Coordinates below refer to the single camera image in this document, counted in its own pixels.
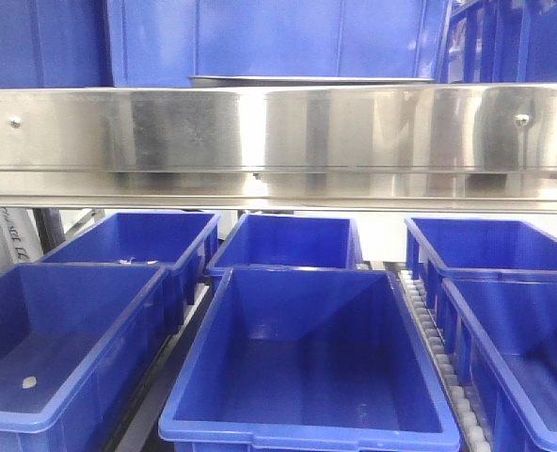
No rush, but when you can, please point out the rack bin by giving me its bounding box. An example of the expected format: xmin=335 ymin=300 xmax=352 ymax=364
xmin=206 ymin=214 xmax=364 ymax=286
xmin=0 ymin=1 xmax=113 ymax=89
xmin=158 ymin=268 xmax=462 ymax=451
xmin=405 ymin=218 xmax=557 ymax=309
xmin=0 ymin=264 xmax=167 ymax=451
xmin=106 ymin=1 xmax=452 ymax=87
xmin=442 ymin=279 xmax=557 ymax=451
xmin=439 ymin=1 xmax=557 ymax=83
xmin=41 ymin=211 xmax=220 ymax=334

